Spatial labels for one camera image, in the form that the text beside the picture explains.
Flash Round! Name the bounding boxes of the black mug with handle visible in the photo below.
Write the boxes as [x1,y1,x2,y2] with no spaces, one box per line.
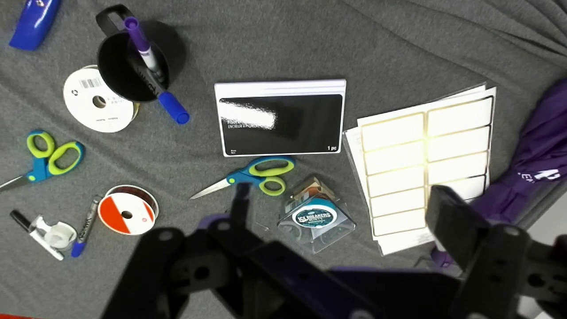
[94,3,188,104]

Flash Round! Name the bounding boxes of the small white tape dispenser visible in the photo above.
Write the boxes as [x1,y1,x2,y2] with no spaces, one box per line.
[29,214,78,253]

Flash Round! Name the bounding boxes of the green blue scissors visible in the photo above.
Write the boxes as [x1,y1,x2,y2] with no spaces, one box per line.
[0,129,87,193]
[190,154,298,201]

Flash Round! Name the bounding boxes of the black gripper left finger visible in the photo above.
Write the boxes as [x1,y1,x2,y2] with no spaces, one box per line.
[101,182,379,319]

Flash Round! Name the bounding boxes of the blue utility knife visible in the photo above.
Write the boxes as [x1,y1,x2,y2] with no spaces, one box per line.
[7,0,64,53]

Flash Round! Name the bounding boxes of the purple marker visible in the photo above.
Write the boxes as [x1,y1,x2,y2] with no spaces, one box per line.
[122,15,165,81]

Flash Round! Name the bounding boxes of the black ink pad box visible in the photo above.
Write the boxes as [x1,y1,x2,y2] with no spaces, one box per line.
[213,77,349,159]

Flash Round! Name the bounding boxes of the white ribbon spool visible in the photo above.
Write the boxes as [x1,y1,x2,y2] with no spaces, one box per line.
[62,63,142,134]

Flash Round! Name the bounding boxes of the white label sheets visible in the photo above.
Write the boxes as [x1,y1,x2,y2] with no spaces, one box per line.
[344,83,498,256]

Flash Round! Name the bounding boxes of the clear packet with teal ribbon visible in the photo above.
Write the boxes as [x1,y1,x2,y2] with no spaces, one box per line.
[277,173,360,255]

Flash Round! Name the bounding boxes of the black marker with blue cap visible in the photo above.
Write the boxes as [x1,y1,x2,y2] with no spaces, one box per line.
[126,51,193,127]

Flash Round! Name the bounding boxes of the red brown ribbon spool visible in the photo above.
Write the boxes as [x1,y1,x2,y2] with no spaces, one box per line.
[96,182,161,237]

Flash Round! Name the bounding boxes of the pen with blue cap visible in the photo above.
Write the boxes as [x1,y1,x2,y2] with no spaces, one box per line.
[69,196,101,260]

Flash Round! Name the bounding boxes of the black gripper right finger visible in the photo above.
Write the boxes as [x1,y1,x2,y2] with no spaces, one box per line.
[424,184,567,319]

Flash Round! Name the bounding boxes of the purple fabric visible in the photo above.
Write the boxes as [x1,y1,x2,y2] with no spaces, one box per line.
[468,77,567,228]

